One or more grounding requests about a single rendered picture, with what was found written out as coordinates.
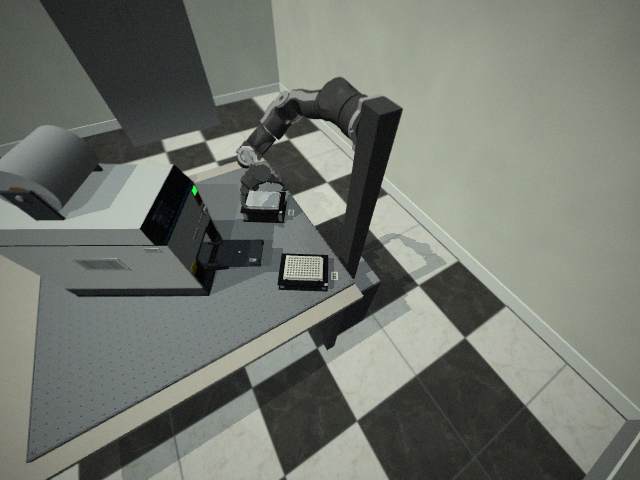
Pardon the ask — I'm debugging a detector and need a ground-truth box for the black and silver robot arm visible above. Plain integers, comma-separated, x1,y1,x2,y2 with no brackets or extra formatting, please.
235,77,384,169

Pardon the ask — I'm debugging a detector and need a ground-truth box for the grey cylinder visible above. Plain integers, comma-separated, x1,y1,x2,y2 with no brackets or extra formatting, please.
0,125,99,212

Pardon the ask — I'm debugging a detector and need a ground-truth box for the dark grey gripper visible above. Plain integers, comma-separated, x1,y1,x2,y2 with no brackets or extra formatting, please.
240,150,288,210

